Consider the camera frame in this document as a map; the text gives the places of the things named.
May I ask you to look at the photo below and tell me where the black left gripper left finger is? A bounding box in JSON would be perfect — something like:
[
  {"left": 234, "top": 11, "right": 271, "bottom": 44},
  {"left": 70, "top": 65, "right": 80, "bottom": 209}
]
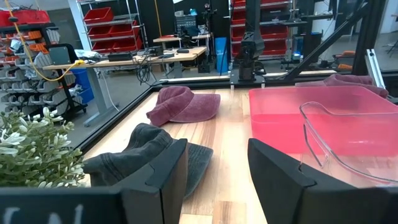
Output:
[{"left": 114, "top": 138, "right": 190, "bottom": 224}]

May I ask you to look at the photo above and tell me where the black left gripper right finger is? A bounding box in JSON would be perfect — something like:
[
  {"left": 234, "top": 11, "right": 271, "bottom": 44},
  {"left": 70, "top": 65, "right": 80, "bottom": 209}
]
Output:
[{"left": 248, "top": 138, "right": 318, "bottom": 224}]

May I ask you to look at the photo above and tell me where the dark grey baseball cap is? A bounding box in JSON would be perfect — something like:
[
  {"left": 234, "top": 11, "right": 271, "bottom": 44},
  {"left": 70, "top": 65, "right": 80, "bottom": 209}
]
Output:
[{"left": 83, "top": 123, "right": 214, "bottom": 199}]

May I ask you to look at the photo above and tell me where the maroon baseball cap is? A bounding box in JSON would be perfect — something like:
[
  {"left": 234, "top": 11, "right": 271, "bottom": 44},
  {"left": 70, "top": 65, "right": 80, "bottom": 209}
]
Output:
[
  {"left": 294, "top": 73, "right": 389, "bottom": 100},
  {"left": 146, "top": 86, "right": 221, "bottom": 127}
]

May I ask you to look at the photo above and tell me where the clear plastic bin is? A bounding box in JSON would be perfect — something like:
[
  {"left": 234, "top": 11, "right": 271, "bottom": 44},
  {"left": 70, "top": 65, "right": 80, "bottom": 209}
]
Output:
[{"left": 299, "top": 101, "right": 398, "bottom": 189}]

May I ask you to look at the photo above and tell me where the artificial green white plant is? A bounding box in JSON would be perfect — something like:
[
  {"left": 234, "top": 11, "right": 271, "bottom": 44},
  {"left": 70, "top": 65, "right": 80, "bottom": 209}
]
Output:
[{"left": 0, "top": 107, "right": 86, "bottom": 189}]

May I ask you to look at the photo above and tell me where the blue storage bin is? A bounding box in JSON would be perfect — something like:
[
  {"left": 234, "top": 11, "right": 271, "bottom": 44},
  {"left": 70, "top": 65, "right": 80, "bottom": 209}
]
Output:
[{"left": 70, "top": 68, "right": 95, "bottom": 105}]

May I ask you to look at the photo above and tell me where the device with blue light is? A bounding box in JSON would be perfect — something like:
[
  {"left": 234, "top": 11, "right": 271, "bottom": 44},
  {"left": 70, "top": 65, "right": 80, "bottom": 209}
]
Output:
[{"left": 290, "top": 34, "right": 304, "bottom": 62}]

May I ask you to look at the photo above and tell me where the black computer case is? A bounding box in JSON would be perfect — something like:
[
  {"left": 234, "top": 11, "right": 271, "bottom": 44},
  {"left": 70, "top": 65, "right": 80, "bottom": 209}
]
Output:
[{"left": 197, "top": 58, "right": 211, "bottom": 74}]

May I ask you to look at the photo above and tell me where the black flat box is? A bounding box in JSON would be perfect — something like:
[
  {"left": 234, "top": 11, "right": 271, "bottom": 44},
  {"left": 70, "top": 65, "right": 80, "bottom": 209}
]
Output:
[{"left": 108, "top": 52, "right": 134, "bottom": 62}]

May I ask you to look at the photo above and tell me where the long wooden desk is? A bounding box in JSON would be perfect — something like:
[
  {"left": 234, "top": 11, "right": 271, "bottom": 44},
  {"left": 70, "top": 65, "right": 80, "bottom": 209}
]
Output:
[{"left": 42, "top": 46, "right": 208, "bottom": 128}]

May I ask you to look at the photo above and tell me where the blue upright panel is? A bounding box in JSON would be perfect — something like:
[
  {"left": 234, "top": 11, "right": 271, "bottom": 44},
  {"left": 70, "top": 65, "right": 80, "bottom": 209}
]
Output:
[{"left": 215, "top": 37, "right": 229, "bottom": 75}]

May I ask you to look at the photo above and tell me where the orange black machine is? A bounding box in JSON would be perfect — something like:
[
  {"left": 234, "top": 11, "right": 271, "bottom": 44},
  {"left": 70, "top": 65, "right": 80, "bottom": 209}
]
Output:
[{"left": 334, "top": 49, "right": 357, "bottom": 72}]

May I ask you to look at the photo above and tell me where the silver aluminium profile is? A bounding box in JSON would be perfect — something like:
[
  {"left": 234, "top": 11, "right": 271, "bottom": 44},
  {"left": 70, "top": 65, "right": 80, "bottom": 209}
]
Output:
[{"left": 364, "top": 49, "right": 387, "bottom": 90}]

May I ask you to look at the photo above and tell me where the small wooden desk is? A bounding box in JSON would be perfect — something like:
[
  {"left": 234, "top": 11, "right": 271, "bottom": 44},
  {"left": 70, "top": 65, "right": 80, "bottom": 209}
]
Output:
[{"left": 152, "top": 33, "right": 212, "bottom": 50}]

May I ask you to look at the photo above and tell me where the white cloth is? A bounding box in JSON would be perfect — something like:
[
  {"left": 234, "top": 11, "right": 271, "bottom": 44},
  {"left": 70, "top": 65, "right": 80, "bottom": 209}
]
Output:
[{"left": 74, "top": 49, "right": 102, "bottom": 62}]

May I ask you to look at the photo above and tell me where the black rack with grey bins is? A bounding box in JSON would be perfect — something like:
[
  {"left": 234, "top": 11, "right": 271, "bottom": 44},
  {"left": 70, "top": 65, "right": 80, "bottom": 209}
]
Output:
[{"left": 0, "top": 23, "right": 88, "bottom": 116}]

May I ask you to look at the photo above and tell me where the metal shelf rack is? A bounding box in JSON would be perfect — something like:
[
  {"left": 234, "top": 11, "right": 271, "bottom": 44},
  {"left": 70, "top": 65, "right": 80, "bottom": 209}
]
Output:
[
  {"left": 76, "top": 0, "right": 149, "bottom": 54},
  {"left": 229, "top": 0, "right": 295, "bottom": 62}
]

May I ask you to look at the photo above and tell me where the black electronic equipment rack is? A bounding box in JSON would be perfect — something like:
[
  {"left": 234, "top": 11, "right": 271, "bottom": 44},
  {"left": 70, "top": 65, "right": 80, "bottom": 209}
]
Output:
[{"left": 175, "top": 14, "right": 200, "bottom": 37}]

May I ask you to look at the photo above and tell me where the red crate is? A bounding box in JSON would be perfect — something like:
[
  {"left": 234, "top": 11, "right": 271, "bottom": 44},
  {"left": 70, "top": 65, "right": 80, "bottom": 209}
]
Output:
[{"left": 0, "top": 9, "right": 51, "bottom": 27}]

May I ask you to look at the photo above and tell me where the black hanging cable bundle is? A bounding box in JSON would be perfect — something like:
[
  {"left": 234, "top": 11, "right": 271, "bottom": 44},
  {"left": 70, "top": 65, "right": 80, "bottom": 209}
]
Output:
[{"left": 132, "top": 52, "right": 158, "bottom": 87}]

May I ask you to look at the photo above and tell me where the yellow cable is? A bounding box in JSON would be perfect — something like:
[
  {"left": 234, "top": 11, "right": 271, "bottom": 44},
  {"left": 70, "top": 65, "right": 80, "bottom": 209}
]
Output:
[{"left": 4, "top": 0, "right": 85, "bottom": 82}]

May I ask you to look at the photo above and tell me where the grey panel with black frame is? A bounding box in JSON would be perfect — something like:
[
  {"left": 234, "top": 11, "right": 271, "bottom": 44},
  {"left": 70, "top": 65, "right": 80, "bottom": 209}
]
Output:
[{"left": 46, "top": 43, "right": 82, "bottom": 67}]

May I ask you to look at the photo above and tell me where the yellow hanging strap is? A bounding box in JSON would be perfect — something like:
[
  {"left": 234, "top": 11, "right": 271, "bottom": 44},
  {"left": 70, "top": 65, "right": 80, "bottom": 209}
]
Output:
[{"left": 154, "top": 0, "right": 163, "bottom": 38}]

